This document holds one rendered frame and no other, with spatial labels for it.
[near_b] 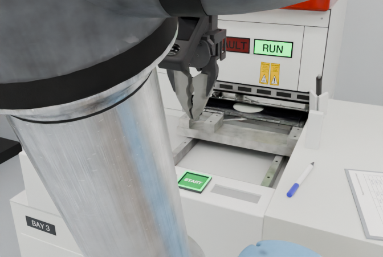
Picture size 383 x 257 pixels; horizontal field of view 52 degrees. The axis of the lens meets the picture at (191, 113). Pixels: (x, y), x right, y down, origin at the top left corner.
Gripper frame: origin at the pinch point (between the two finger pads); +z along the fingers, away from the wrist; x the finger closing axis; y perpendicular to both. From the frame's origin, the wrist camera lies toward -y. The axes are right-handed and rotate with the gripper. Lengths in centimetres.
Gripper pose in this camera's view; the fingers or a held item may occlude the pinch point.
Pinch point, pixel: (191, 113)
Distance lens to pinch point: 69.2
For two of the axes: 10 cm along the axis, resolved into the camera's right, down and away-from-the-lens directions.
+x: -9.1, -1.6, 3.8
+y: 4.1, -3.5, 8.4
